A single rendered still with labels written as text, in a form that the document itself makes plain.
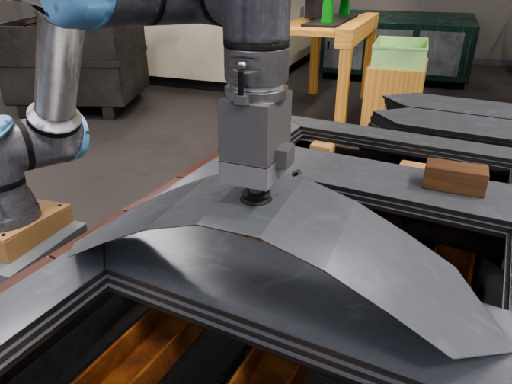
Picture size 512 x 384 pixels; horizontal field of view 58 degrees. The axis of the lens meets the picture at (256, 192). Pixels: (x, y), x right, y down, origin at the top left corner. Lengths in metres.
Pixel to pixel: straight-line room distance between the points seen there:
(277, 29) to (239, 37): 0.04
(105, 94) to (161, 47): 1.31
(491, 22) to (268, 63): 6.93
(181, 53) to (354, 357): 4.90
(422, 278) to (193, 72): 4.81
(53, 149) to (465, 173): 0.89
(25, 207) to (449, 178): 0.91
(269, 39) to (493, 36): 6.96
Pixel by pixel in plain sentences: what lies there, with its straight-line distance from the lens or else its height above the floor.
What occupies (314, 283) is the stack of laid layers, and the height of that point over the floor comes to 0.84.
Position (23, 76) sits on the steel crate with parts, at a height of 0.39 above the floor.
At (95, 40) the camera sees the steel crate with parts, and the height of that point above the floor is 0.69.
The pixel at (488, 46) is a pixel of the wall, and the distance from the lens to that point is 7.44.
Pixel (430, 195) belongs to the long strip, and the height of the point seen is 0.84.
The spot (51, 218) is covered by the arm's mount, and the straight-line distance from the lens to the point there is 1.20.
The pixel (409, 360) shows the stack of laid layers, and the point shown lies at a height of 0.84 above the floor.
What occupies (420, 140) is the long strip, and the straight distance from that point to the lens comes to 1.30.
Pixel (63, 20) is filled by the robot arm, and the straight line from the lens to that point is 0.52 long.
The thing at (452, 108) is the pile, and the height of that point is 0.85.
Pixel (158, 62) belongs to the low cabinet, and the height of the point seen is 0.28.
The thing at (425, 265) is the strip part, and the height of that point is 0.91.
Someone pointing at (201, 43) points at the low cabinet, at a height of 0.51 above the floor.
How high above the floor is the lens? 1.26
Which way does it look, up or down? 26 degrees down
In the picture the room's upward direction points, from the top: straight up
